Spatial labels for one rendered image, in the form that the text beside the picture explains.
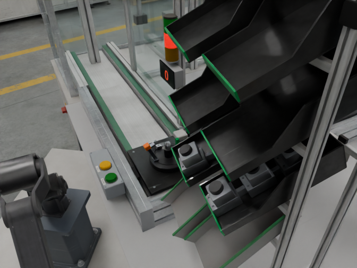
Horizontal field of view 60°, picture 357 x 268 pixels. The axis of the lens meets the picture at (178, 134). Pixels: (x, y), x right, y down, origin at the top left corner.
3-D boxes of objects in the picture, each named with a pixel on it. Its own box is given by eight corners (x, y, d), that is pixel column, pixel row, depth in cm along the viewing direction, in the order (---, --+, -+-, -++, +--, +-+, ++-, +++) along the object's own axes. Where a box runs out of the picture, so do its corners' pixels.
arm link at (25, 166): (-13, 161, 51) (-4, 199, 50) (34, 149, 53) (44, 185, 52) (30, 181, 81) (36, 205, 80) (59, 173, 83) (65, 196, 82)
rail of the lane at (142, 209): (142, 232, 103) (139, 211, 96) (81, 103, 166) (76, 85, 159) (158, 225, 105) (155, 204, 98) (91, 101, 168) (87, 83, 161)
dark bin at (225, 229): (224, 236, 64) (211, 220, 59) (202, 190, 74) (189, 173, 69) (347, 167, 62) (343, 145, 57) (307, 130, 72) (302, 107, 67)
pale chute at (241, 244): (212, 288, 75) (200, 285, 73) (194, 242, 85) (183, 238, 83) (302, 216, 67) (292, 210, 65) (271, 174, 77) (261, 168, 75)
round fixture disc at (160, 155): (159, 178, 107) (158, 174, 105) (143, 153, 117) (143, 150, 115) (194, 164, 111) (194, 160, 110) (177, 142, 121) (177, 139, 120)
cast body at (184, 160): (186, 177, 76) (174, 161, 72) (183, 164, 79) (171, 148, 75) (218, 162, 75) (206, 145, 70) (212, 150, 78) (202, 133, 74)
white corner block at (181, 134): (177, 145, 123) (177, 137, 121) (172, 139, 126) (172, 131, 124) (188, 142, 125) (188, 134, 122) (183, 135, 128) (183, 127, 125)
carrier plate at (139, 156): (151, 197, 103) (151, 193, 101) (127, 154, 120) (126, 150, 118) (213, 173, 111) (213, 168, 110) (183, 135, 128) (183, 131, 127)
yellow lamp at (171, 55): (169, 63, 111) (168, 50, 108) (163, 57, 114) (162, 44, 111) (181, 60, 113) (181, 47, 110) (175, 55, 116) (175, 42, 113)
